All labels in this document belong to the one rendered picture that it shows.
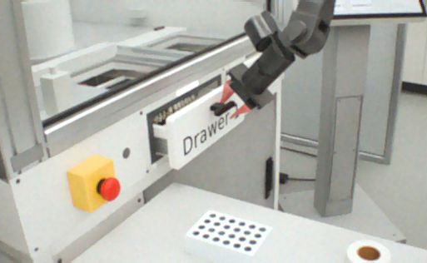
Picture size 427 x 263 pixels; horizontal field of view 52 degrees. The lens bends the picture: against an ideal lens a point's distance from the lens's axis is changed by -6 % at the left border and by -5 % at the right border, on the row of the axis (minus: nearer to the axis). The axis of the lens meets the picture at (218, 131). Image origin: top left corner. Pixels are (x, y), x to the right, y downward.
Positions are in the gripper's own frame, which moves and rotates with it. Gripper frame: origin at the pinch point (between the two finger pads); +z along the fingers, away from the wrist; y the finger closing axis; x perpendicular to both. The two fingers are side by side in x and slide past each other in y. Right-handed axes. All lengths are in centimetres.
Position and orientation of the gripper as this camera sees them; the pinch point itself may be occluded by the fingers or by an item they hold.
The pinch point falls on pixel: (227, 109)
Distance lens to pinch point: 101.2
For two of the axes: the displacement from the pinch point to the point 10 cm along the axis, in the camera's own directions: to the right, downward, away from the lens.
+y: -6.7, -7.4, 0.8
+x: -5.0, 3.7, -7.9
